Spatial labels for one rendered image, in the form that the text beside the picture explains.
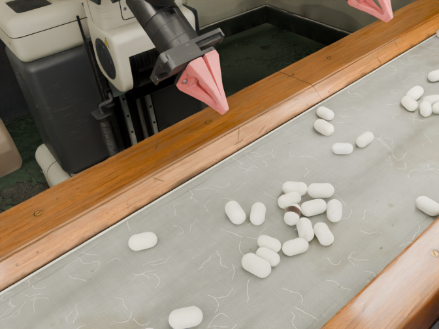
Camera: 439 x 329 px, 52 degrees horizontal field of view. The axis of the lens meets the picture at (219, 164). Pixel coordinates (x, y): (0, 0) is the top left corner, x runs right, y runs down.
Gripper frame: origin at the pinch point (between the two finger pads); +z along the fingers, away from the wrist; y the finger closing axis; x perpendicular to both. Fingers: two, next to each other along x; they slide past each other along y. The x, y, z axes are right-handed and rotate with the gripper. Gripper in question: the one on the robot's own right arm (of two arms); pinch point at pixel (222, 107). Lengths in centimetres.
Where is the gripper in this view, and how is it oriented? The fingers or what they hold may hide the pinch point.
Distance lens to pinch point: 61.2
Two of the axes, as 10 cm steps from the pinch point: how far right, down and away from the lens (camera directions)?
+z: 5.6, 8.2, -0.8
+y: 7.6, -4.7, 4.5
